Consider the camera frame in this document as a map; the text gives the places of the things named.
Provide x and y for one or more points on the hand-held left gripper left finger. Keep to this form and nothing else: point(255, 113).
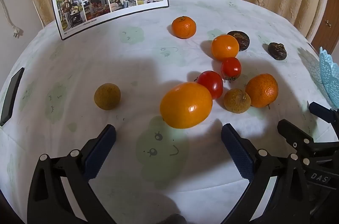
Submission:
point(102, 150)

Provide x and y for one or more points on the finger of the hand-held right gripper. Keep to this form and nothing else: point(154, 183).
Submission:
point(291, 132)
point(321, 111)

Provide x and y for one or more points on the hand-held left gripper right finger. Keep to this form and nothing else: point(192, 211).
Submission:
point(235, 150)

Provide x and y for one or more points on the light blue lace basket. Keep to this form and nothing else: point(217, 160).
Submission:
point(329, 75)

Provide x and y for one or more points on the brown longan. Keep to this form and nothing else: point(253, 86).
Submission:
point(107, 96)
point(237, 100)

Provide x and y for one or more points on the bumpy orange mandarin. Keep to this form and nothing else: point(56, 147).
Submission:
point(184, 27)
point(262, 90)

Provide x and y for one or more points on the large smooth orange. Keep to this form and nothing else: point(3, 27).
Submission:
point(186, 105)

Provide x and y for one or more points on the red tomato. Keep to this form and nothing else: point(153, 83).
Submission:
point(231, 68)
point(210, 83)

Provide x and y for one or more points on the small smooth orange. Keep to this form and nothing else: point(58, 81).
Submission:
point(225, 47)

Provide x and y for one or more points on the dark brown water chestnut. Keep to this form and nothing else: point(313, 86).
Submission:
point(277, 50)
point(242, 40)

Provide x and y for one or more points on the brass door knob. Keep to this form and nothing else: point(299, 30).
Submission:
point(328, 23)

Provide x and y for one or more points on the brown wooden door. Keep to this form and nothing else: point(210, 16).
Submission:
point(327, 12)

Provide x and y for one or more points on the black phone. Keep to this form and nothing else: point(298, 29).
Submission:
point(10, 97)

